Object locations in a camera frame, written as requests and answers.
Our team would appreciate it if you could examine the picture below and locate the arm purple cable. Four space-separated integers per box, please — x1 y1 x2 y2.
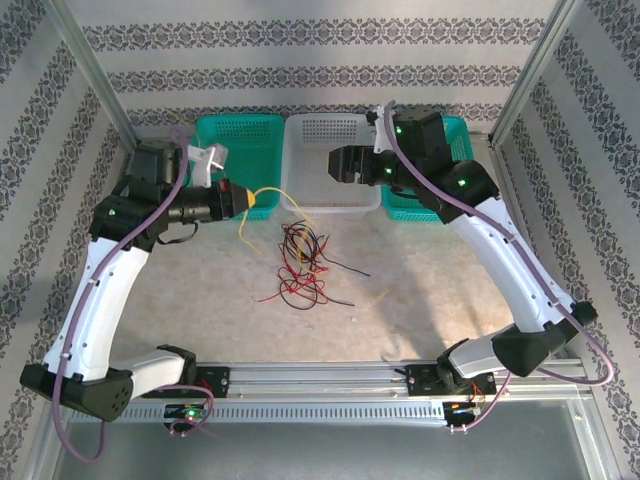
49 128 216 462
384 99 616 436

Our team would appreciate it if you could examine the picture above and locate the grey metal sheet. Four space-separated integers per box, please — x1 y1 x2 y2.
49 419 621 480

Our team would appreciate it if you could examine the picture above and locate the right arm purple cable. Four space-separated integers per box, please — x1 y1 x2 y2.
384 99 616 436

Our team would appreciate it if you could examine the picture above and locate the perforated metal cable tray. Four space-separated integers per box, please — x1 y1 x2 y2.
112 398 454 425

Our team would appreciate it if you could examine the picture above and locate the aluminium frame post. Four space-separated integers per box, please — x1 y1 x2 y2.
487 0 586 146
42 0 147 154

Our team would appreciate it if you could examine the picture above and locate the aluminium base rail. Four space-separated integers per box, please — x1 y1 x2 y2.
197 357 589 401

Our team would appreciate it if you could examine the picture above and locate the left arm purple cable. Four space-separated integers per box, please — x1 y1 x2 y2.
49 128 216 462

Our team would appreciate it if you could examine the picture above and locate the teal plastic basket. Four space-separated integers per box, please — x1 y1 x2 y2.
379 115 471 224
192 114 285 222

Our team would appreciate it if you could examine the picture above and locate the white plastic basket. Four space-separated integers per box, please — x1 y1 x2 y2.
279 113 382 216

